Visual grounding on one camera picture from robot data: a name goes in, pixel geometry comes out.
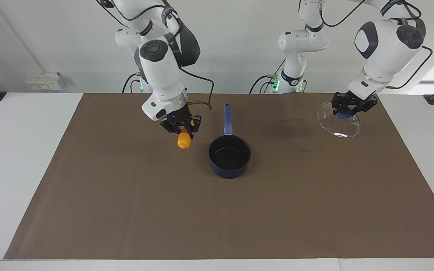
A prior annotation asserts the yellow toy corn cob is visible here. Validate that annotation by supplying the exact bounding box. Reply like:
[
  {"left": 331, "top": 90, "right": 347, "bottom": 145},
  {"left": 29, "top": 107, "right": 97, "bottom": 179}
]
[{"left": 177, "top": 120, "right": 195, "bottom": 150}]

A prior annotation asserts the glass lid with blue knob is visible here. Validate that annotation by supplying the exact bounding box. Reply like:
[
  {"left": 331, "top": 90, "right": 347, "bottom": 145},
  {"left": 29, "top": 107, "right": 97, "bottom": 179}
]
[{"left": 316, "top": 102, "right": 362, "bottom": 139}]

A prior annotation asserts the brown table mat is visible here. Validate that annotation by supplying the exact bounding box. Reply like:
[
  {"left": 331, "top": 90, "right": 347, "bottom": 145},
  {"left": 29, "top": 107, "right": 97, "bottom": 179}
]
[{"left": 3, "top": 93, "right": 434, "bottom": 260}]

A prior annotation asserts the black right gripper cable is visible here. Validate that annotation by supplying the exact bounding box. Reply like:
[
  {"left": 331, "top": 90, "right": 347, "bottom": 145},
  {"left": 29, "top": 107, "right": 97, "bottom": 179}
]
[{"left": 179, "top": 67, "right": 215, "bottom": 112}]

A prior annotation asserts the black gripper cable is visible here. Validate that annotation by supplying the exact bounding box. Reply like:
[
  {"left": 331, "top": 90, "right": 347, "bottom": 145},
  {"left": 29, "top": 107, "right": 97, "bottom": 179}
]
[
  {"left": 179, "top": 67, "right": 215, "bottom": 112},
  {"left": 385, "top": 0, "right": 433, "bottom": 90}
]

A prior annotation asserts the blue saucepan with purple handle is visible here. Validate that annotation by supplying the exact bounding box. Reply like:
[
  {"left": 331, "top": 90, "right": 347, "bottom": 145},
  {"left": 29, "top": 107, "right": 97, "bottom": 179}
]
[{"left": 208, "top": 103, "right": 252, "bottom": 180}]

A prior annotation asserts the black right arm base cable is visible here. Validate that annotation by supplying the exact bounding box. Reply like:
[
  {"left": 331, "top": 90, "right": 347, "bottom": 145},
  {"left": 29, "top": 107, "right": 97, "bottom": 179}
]
[{"left": 122, "top": 73, "right": 142, "bottom": 94}]

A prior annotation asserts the black arm base cable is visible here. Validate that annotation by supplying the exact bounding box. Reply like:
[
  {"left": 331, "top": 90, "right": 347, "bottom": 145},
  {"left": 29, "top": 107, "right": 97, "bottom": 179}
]
[
  {"left": 249, "top": 74, "right": 278, "bottom": 94},
  {"left": 122, "top": 73, "right": 142, "bottom": 94}
]

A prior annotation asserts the black left arm base cable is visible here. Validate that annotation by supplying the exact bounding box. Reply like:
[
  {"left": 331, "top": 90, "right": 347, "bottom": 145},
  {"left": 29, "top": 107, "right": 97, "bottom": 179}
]
[{"left": 249, "top": 74, "right": 278, "bottom": 94}]

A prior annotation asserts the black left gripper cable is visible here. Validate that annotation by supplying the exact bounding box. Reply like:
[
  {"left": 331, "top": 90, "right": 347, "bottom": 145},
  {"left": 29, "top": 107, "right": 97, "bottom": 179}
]
[{"left": 385, "top": 0, "right": 433, "bottom": 90}]

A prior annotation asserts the white wall outlet box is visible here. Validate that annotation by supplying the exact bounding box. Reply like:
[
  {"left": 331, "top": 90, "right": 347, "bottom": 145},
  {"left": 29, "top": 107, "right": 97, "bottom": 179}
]
[{"left": 25, "top": 72, "right": 63, "bottom": 91}]

